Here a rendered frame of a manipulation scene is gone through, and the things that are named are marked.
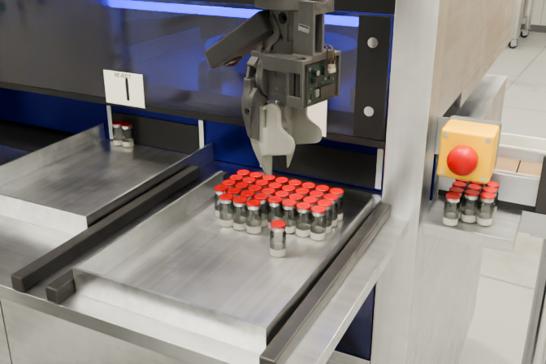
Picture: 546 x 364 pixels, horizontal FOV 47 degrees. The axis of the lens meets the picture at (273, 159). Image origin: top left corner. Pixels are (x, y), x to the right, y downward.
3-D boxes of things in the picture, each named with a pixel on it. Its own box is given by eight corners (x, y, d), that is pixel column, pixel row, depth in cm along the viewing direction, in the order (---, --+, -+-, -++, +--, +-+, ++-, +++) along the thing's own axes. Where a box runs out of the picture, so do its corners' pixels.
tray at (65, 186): (104, 139, 128) (102, 123, 127) (214, 159, 117) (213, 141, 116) (-39, 204, 100) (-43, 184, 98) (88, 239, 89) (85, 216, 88)
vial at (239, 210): (237, 223, 93) (236, 194, 92) (250, 226, 92) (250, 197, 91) (230, 228, 91) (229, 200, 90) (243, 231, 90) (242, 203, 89)
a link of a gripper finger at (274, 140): (283, 189, 72) (290, 110, 69) (245, 176, 75) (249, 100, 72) (301, 184, 74) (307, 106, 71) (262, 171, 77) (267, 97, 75)
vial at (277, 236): (274, 248, 86) (274, 220, 85) (288, 252, 85) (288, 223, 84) (266, 255, 84) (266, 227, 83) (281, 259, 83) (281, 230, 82)
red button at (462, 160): (449, 166, 89) (452, 139, 88) (478, 171, 88) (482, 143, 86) (444, 175, 86) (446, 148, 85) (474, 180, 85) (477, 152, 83)
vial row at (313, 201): (227, 205, 99) (226, 178, 97) (333, 229, 91) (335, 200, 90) (219, 210, 97) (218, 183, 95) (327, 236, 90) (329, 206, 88)
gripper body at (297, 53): (300, 115, 68) (301, 1, 63) (241, 101, 73) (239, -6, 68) (340, 101, 73) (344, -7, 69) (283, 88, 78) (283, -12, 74)
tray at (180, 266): (221, 189, 105) (220, 170, 103) (371, 222, 94) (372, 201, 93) (75, 292, 76) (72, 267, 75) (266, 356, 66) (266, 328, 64)
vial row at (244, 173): (241, 194, 103) (240, 167, 101) (344, 216, 95) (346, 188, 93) (234, 199, 101) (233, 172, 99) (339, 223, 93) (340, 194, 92)
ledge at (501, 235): (441, 198, 106) (443, 188, 106) (523, 214, 101) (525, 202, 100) (421, 234, 95) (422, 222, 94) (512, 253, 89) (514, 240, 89)
